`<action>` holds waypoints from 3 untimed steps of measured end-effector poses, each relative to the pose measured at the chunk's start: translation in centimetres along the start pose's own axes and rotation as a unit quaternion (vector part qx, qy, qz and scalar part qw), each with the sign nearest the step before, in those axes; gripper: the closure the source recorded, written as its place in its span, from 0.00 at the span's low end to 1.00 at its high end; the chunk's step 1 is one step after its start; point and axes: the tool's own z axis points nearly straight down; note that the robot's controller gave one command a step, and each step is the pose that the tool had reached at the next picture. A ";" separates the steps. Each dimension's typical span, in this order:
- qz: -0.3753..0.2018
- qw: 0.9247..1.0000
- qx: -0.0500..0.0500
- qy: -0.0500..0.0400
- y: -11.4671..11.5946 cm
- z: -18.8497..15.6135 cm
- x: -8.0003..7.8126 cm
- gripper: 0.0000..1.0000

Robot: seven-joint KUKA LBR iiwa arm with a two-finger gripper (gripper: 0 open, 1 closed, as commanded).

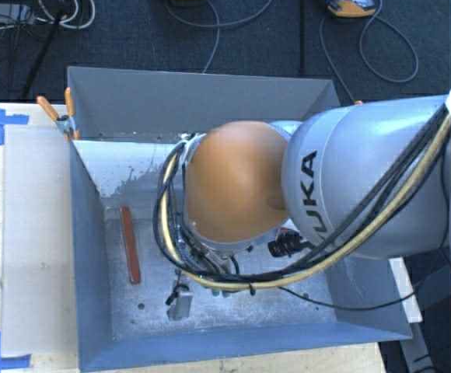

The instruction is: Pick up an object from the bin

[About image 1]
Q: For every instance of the pale flat board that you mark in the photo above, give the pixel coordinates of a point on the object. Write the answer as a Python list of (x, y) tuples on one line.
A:
[(35, 227)]

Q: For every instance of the black cylinder on white bracket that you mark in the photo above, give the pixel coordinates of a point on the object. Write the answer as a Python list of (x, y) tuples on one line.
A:
[(285, 244)]

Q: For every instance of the red-brown flat block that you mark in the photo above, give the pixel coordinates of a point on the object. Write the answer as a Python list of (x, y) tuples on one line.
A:
[(130, 247)]

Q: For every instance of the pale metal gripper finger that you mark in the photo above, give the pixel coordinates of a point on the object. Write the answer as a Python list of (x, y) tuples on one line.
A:
[(181, 305), (172, 296)]

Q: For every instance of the grey metal bin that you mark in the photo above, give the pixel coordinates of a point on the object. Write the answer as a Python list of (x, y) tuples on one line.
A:
[(225, 336)]

